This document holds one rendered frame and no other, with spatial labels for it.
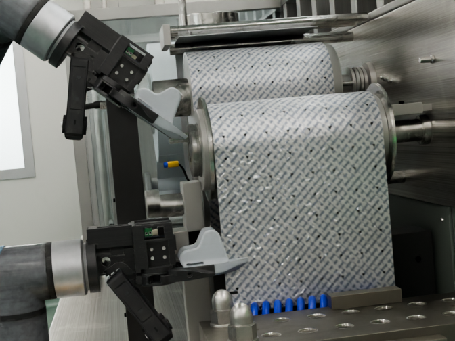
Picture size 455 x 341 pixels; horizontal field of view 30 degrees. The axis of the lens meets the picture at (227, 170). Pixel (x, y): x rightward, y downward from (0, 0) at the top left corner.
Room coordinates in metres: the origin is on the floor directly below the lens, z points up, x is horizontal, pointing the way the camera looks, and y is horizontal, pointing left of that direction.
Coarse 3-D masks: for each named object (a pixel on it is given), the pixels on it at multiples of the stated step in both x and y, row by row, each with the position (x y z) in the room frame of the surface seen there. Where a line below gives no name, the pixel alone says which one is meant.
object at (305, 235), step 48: (240, 192) 1.14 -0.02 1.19; (288, 192) 1.15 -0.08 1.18; (336, 192) 1.16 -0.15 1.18; (384, 192) 1.16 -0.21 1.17; (240, 240) 1.14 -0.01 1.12; (288, 240) 1.15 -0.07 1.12; (336, 240) 1.16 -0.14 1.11; (384, 240) 1.16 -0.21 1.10; (240, 288) 1.14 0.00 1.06; (288, 288) 1.15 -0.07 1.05; (336, 288) 1.15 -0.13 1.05
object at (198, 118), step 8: (376, 96) 1.21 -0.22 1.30; (200, 112) 1.17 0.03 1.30; (384, 112) 1.18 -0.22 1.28; (200, 120) 1.16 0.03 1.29; (384, 120) 1.17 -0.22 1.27; (200, 128) 1.15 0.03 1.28; (384, 128) 1.17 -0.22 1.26; (200, 136) 1.15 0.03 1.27; (384, 136) 1.17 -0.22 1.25; (384, 144) 1.17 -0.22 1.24; (208, 152) 1.14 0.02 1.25; (208, 160) 1.14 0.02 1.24; (208, 168) 1.15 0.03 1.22; (208, 176) 1.15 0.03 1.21; (208, 184) 1.16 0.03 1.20; (216, 184) 1.17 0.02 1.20
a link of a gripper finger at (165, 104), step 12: (144, 96) 1.16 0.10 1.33; (156, 96) 1.16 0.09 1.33; (168, 96) 1.16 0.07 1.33; (180, 96) 1.16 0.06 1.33; (156, 108) 1.16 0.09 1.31; (168, 108) 1.16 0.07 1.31; (156, 120) 1.15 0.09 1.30; (168, 120) 1.16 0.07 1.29; (168, 132) 1.16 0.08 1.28; (180, 132) 1.17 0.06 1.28
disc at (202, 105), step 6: (198, 102) 1.21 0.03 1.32; (204, 102) 1.16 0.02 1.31; (198, 108) 1.22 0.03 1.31; (204, 108) 1.15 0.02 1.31; (204, 114) 1.14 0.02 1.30; (204, 120) 1.15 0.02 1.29; (210, 126) 1.13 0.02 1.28; (210, 132) 1.13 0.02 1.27; (210, 138) 1.13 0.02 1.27; (210, 144) 1.12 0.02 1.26; (210, 150) 1.13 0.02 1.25; (210, 156) 1.13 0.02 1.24; (210, 162) 1.13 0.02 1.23; (210, 168) 1.14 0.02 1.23; (210, 174) 1.14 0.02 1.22; (210, 180) 1.15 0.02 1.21; (210, 186) 1.15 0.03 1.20; (210, 192) 1.16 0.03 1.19; (210, 198) 1.17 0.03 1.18
